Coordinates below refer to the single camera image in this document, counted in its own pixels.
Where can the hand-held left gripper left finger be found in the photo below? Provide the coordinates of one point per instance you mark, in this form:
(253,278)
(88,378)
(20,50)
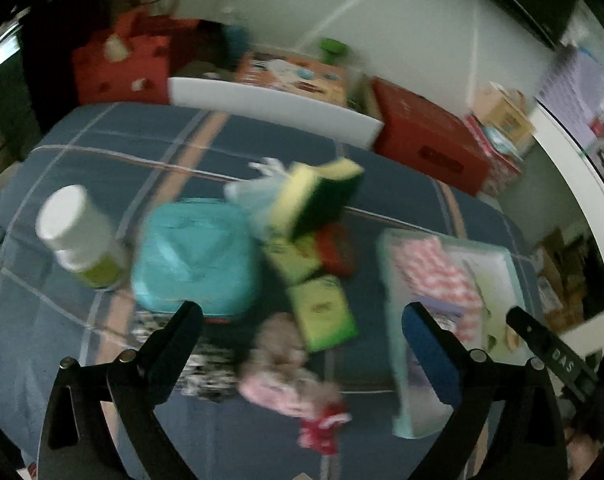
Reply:
(177,345)

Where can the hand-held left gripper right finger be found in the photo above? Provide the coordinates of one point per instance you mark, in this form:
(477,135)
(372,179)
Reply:
(431,355)

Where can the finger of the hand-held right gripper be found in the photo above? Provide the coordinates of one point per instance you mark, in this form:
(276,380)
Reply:
(526,327)

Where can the light green cloth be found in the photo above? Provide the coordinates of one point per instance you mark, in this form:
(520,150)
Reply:
(486,305)

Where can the teal box with white inside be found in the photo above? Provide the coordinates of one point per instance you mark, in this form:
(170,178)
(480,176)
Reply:
(486,262)

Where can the pink white striped fluffy cloth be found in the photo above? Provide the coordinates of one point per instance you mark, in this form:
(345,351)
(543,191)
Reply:
(431,270)

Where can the green tissue packet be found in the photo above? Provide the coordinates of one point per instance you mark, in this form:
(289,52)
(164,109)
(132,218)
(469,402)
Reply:
(322,310)
(292,260)

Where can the red white pipe cleaner toy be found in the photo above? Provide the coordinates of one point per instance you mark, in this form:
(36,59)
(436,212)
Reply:
(322,430)

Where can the yellow green sponge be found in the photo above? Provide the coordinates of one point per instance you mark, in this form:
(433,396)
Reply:
(322,200)

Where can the cow print cloth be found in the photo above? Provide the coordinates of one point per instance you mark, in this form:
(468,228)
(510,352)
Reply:
(207,375)

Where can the brown cardboard box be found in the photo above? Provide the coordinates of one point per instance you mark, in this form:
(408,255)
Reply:
(556,270)

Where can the teal zip pouch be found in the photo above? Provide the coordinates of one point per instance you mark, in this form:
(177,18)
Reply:
(197,260)

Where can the red packet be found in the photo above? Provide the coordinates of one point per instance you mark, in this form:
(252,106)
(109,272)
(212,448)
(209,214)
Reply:
(337,250)

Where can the white pill bottle green label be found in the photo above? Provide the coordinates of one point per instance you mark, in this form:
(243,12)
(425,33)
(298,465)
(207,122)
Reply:
(77,230)

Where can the red white patterned box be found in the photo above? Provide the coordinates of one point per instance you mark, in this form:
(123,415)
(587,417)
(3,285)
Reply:
(501,165)

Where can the pale plastic bag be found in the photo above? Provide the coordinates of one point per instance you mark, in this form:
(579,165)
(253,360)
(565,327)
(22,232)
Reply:
(252,195)

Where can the white desk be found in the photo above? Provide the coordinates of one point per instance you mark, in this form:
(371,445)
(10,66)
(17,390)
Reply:
(561,145)

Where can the blue plaid bedsheet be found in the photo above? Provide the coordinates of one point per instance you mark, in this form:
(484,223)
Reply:
(157,160)

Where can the pale blue wipes pack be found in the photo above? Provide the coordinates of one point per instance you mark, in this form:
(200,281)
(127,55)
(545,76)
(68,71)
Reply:
(501,137)

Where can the yellow carry box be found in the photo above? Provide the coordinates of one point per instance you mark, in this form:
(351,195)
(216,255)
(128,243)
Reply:
(506,115)

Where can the red cardboard box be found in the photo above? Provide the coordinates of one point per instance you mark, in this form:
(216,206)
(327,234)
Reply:
(421,125)

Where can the white chair back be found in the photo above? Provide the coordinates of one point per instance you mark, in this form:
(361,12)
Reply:
(282,107)

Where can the red felt handbag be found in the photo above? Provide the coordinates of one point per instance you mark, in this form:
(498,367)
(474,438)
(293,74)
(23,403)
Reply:
(122,65)

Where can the orange toy box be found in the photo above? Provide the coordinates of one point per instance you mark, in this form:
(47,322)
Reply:
(292,72)

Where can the clear water bottle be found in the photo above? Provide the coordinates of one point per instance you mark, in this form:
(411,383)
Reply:
(237,37)

